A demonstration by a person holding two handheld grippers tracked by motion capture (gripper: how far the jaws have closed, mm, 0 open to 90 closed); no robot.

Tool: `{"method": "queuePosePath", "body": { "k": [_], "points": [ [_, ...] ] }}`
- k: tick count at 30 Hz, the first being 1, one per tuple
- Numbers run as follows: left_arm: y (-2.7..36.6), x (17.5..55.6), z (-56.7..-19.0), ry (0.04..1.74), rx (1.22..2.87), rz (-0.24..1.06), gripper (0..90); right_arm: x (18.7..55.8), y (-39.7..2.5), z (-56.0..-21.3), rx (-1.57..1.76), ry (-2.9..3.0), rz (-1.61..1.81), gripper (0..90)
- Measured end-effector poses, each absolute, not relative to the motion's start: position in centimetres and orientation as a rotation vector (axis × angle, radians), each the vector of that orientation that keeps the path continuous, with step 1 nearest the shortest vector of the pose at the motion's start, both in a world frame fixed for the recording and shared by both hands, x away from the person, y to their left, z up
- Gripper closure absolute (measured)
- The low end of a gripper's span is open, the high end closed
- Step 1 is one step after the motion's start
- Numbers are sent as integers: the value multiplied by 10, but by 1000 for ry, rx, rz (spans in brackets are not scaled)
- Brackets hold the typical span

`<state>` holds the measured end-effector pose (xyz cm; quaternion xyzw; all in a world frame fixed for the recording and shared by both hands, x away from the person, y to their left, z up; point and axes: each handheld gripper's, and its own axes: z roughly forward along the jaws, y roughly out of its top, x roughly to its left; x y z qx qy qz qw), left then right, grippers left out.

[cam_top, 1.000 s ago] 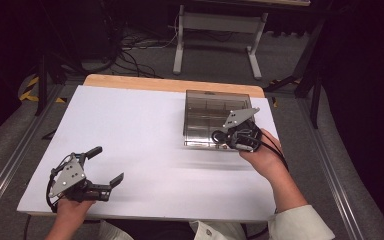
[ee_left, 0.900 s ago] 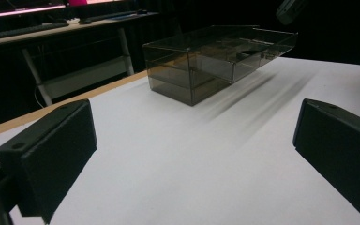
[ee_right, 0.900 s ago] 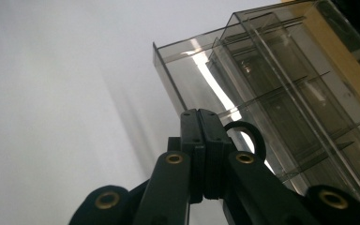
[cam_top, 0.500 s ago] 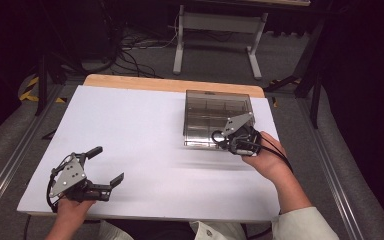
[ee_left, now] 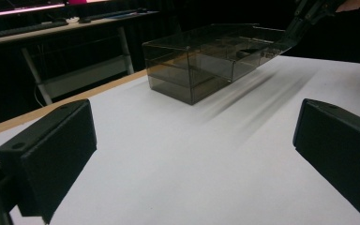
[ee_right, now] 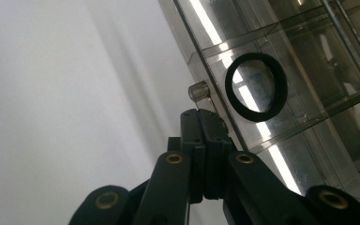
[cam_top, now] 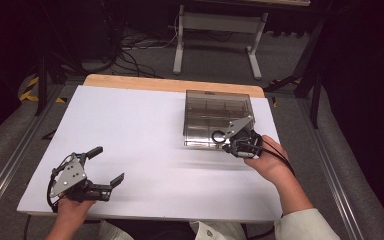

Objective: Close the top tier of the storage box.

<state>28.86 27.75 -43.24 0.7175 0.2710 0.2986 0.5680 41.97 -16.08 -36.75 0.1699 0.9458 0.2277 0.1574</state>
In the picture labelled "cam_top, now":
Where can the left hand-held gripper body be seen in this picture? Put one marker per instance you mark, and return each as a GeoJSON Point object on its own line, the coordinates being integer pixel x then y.
{"type": "Point", "coordinates": [68, 176]}

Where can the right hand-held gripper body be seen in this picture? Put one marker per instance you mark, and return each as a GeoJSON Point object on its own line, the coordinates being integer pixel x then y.
{"type": "Point", "coordinates": [245, 143]}

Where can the aluminium rail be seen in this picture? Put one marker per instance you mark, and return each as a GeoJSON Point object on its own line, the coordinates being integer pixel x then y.
{"type": "Point", "coordinates": [10, 156]}
{"type": "Point", "coordinates": [333, 173]}

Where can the person's right hand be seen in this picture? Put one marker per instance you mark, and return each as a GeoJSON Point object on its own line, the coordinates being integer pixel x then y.
{"type": "Point", "coordinates": [271, 163]}

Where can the smoky transparent drawer box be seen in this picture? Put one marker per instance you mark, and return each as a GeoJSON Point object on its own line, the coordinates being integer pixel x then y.
{"type": "Point", "coordinates": [206, 113]}

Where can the yellow black floor tape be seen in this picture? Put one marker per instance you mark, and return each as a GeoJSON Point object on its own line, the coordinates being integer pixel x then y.
{"type": "Point", "coordinates": [30, 96]}

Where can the person's dark trousers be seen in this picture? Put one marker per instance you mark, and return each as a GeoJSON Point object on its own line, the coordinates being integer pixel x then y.
{"type": "Point", "coordinates": [160, 231]}

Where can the person's left hand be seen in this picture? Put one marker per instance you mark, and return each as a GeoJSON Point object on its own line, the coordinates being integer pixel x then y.
{"type": "Point", "coordinates": [73, 210]}

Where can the wooden table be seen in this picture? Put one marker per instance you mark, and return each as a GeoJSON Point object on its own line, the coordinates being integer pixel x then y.
{"type": "Point", "coordinates": [166, 83]}

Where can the white metal desk frame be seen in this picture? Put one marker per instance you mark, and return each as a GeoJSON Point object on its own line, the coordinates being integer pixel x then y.
{"type": "Point", "coordinates": [220, 21]}

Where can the black metal stand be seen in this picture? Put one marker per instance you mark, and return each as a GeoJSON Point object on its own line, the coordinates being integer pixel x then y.
{"type": "Point", "coordinates": [315, 100]}
{"type": "Point", "coordinates": [41, 83]}

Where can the white table board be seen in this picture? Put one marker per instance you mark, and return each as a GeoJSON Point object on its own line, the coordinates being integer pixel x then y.
{"type": "Point", "coordinates": [130, 143]}

